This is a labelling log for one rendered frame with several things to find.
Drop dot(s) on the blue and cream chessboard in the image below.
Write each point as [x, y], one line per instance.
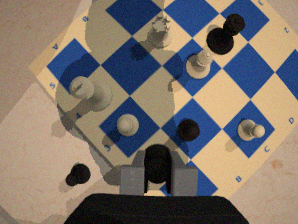
[257, 80]

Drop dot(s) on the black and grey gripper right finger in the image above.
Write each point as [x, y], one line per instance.
[183, 182]

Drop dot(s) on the white chess rook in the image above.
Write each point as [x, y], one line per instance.
[160, 34]

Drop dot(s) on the white pawn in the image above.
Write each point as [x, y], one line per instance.
[126, 123]
[247, 129]

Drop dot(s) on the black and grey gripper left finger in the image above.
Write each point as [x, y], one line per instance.
[134, 177]

